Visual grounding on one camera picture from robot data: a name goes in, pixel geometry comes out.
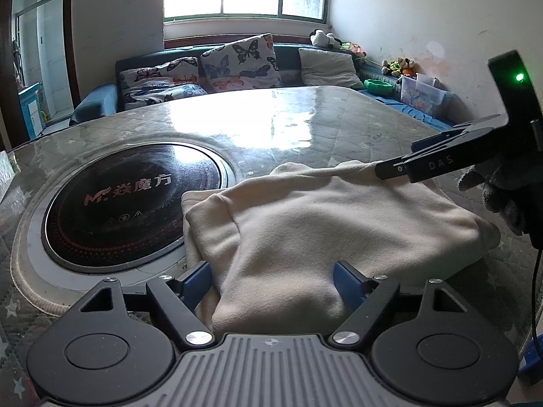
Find cream beige sweatshirt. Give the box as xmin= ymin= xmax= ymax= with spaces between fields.
xmin=181 ymin=161 xmax=500 ymax=335

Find black gloved right hand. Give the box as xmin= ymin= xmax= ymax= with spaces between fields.
xmin=458 ymin=155 xmax=542 ymax=249

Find clear plastic storage box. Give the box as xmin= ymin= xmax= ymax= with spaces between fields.
xmin=400 ymin=76 xmax=452 ymax=118

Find colourful plush toys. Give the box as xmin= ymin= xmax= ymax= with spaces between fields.
xmin=381 ymin=58 xmax=416 ymax=77

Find green bowl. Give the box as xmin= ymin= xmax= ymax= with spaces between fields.
xmin=363 ymin=79 xmax=396 ymax=97

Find black round induction cooktop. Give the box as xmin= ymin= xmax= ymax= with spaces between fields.
xmin=41 ymin=142 xmax=237 ymax=274

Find grey plain cushion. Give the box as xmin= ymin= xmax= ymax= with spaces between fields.
xmin=298 ymin=48 xmax=363 ymax=90

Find panda plush toy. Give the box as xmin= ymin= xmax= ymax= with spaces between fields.
xmin=309 ymin=30 xmax=342 ymax=50

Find butterfly pillow upright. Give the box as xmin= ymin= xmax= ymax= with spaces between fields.
xmin=201 ymin=33 xmax=283 ymax=93

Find butterfly pillow lying flat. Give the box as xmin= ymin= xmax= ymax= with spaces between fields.
xmin=119 ymin=57 xmax=207 ymax=110

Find blue sofa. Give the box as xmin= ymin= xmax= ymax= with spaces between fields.
xmin=70 ymin=34 xmax=453 ymax=131

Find blue small cabinet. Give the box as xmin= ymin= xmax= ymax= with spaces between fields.
xmin=18 ymin=83 xmax=44 ymax=140

